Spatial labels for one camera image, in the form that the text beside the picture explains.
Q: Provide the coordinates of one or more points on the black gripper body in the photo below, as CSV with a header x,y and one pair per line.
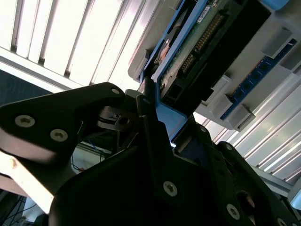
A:
x,y
105,193

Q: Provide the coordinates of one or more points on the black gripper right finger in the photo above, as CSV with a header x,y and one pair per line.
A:
x,y
218,164

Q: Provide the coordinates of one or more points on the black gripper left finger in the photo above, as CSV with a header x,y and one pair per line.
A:
x,y
47,110

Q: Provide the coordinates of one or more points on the hard disk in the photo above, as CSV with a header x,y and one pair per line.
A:
x,y
185,56

